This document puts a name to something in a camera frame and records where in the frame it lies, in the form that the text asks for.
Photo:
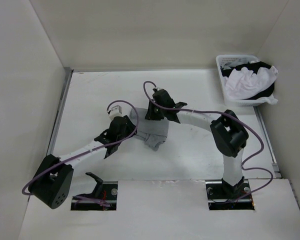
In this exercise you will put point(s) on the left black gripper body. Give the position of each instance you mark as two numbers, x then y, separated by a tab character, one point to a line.
128	131

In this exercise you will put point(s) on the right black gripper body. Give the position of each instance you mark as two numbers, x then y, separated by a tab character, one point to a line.
156	114

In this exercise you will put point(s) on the grey tank top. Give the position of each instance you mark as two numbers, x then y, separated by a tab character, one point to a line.
153	133

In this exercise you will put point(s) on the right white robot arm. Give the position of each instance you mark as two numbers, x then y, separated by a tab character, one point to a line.
229	136

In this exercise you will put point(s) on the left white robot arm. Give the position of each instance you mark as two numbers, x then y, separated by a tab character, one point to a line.
70	175

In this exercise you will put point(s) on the white tank top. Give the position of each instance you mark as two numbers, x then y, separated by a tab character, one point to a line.
244	84

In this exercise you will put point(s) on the black tank top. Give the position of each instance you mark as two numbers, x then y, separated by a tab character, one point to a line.
254	66

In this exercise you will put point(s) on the white plastic laundry basket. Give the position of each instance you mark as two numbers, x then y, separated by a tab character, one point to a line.
223	59

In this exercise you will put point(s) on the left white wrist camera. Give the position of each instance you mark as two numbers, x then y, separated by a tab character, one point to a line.
115	111

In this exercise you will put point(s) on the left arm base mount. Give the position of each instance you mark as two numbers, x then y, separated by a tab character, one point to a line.
91	193

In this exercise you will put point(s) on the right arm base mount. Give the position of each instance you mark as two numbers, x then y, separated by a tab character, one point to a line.
219	199

